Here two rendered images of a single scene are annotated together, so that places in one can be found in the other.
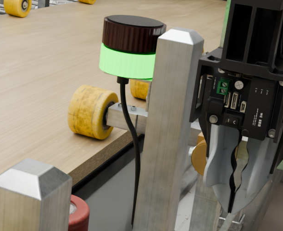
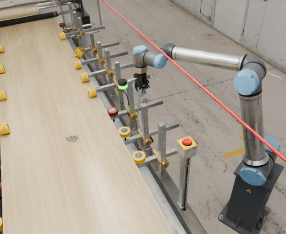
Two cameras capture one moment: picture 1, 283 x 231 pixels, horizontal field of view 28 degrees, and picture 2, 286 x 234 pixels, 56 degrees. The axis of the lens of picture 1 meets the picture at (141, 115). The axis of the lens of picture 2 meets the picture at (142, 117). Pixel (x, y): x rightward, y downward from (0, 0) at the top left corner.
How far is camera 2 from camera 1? 149 cm
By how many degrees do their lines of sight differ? 41
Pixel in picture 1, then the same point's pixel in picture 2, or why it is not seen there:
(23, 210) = (146, 107)
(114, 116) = (98, 90)
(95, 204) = not seen: hidden behind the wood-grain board
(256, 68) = (145, 81)
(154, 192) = (131, 99)
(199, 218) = (121, 98)
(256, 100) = (146, 85)
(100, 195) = not seen: hidden behind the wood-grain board
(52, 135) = (88, 100)
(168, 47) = (129, 82)
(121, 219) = not seen: hidden behind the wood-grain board
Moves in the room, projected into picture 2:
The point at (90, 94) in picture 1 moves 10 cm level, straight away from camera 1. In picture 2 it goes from (92, 89) to (83, 85)
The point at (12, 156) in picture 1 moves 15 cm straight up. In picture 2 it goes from (91, 107) to (87, 91)
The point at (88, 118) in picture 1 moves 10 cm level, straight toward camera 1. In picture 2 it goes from (94, 93) to (103, 98)
